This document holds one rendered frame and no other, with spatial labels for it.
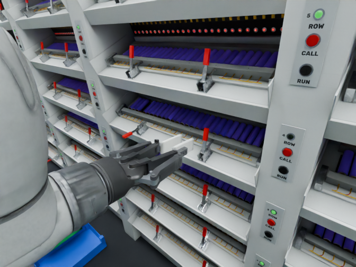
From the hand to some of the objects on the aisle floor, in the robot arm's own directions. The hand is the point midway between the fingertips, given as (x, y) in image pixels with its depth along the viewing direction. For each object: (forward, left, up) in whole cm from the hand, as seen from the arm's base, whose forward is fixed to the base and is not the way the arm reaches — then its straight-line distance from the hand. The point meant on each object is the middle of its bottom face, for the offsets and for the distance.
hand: (177, 145), depth 48 cm
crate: (+1, +67, -83) cm, 107 cm away
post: (+32, +42, -83) cm, 98 cm away
